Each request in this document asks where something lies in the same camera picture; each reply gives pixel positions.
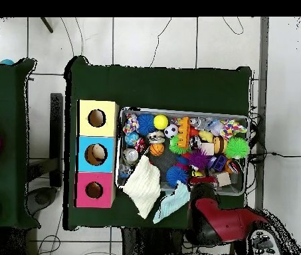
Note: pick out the green spiky rubber ball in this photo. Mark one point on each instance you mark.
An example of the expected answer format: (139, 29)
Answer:
(237, 147)

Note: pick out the wooden box with three holes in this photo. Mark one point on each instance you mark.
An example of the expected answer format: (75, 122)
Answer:
(107, 143)

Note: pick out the small red orange ball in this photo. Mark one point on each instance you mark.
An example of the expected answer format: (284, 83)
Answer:
(194, 132)

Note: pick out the orange plastic toy block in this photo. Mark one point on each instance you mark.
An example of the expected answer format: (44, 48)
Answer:
(183, 132)

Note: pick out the green covered side table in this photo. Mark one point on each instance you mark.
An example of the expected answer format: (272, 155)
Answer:
(1, 95)

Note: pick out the purple spiky monster toy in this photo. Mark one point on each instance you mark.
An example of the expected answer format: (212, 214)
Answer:
(198, 158)

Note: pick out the small orange basketball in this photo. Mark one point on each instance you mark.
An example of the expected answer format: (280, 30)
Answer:
(157, 149)

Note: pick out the yellow smiley ball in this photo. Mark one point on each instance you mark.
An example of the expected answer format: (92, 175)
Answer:
(197, 173)

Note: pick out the cream yellow waffle cloth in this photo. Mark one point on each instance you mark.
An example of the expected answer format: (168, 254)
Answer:
(142, 186)

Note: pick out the small soccer ball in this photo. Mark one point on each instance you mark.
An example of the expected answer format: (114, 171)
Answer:
(171, 130)

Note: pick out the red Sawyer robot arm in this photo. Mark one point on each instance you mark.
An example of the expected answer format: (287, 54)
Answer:
(230, 220)

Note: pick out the dark green tablecloth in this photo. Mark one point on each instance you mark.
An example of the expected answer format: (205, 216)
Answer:
(161, 85)

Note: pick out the blue spiky rubber ball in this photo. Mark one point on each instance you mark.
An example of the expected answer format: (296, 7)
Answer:
(146, 124)
(177, 176)

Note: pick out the mint green waffle cloth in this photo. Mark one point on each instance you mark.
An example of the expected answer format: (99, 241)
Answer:
(172, 204)

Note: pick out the small green spiky ball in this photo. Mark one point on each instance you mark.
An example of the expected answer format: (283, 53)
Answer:
(177, 145)

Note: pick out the clear mesh bin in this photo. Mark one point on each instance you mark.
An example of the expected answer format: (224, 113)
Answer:
(240, 183)

